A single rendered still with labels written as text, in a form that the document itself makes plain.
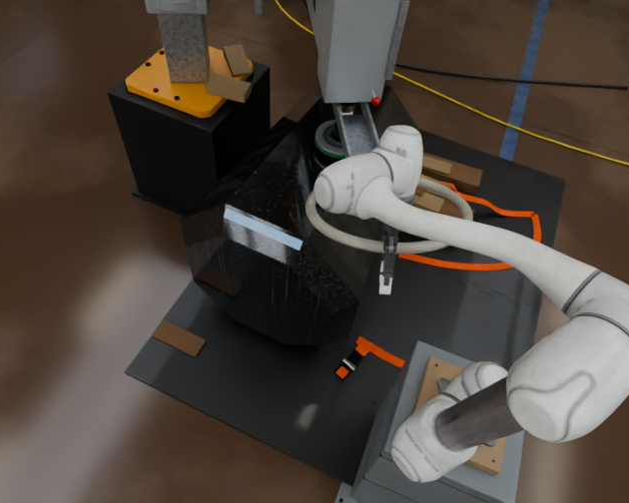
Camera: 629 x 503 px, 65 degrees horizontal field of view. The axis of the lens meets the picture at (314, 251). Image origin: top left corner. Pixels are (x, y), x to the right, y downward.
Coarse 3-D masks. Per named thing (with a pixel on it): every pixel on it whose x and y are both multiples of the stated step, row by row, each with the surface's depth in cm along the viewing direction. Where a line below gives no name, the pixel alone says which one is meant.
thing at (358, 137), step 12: (336, 108) 182; (336, 120) 184; (348, 120) 185; (360, 120) 186; (372, 120) 179; (348, 132) 181; (360, 132) 181; (372, 132) 176; (348, 144) 170; (360, 144) 177; (372, 144) 177; (348, 156) 167
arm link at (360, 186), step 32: (352, 160) 104; (384, 160) 107; (320, 192) 102; (352, 192) 100; (384, 192) 100; (416, 224) 97; (448, 224) 96; (480, 224) 97; (512, 256) 95; (544, 256) 92; (544, 288) 92; (576, 288) 86
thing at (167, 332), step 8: (160, 328) 249; (168, 328) 249; (176, 328) 249; (160, 336) 246; (168, 336) 246; (176, 336) 247; (184, 336) 247; (192, 336) 247; (176, 344) 244; (184, 344) 245; (192, 344) 245; (200, 344) 245; (192, 352) 242
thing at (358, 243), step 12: (420, 180) 161; (312, 192) 152; (444, 192) 155; (312, 204) 145; (456, 204) 149; (312, 216) 139; (468, 216) 140; (324, 228) 133; (336, 240) 131; (348, 240) 129; (360, 240) 128; (396, 252) 126; (408, 252) 126
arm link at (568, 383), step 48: (576, 336) 77; (624, 336) 76; (528, 384) 74; (576, 384) 72; (624, 384) 74; (432, 432) 120; (480, 432) 101; (528, 432) 77; (576, 432) 72; (432, 480) 125
